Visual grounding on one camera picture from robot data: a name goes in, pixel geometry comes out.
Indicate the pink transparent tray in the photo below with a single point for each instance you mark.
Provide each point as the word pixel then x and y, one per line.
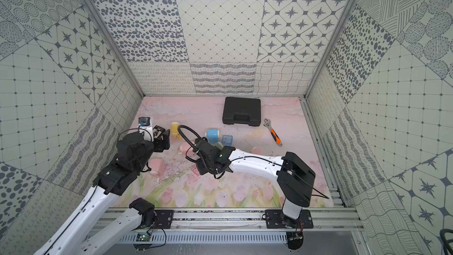
pixel 195 170

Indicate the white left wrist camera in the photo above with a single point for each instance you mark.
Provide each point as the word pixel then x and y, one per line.
pixel 145 125

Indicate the black plastic tool case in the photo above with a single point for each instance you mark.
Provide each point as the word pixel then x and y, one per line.
pixel 246 111

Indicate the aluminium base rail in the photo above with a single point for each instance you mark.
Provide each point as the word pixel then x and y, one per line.
pixel 240 225

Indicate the yellow pencil sharpener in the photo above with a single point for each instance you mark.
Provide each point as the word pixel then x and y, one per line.
pixel 174 130

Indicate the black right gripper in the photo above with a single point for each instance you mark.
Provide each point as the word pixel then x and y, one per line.
pixel 201 168

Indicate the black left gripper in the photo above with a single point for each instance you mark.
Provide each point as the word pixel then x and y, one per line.
pixel 161 140

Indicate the orange handled adjustable wrench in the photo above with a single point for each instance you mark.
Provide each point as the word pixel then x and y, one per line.
pixel 267 124

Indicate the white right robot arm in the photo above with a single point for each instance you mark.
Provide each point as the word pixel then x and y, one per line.
pixel 294 177

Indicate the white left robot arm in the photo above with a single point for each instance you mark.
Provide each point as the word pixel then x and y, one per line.
pixel 111 182

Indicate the pink pencil sharpener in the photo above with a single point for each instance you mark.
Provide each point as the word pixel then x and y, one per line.
pixel 186 149
pixel 257 151
pixel 157 167

